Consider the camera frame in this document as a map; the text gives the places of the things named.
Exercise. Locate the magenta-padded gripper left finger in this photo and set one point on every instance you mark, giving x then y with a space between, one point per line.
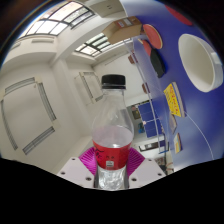
75 171

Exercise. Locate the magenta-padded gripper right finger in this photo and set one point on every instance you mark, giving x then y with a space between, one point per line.
148 171

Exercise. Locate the clear red-labelled water bottle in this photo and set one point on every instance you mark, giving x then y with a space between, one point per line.
112 146

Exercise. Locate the small yellow and blue book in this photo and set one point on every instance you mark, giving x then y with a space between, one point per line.
178 143

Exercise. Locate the folded blue table tennis tables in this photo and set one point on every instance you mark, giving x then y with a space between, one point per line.
148 120

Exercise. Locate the grey book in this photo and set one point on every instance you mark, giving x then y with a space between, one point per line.
172 123

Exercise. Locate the brown armchair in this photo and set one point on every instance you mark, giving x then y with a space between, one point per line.
132 58
145 88

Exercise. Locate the white mug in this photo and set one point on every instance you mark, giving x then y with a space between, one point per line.
200 63

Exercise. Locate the red table tennis paddle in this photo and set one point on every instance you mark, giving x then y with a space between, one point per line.
153 35
146 48

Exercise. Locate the tall black-framed window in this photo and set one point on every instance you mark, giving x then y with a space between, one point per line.
93 45

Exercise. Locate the large black-framed window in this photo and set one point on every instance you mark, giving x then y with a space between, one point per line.
56 21

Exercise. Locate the beige floor cabinet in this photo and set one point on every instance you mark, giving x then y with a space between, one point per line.
106 7

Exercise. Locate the unlit ceiling light frame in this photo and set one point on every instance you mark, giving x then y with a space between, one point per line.
38 140
87 87

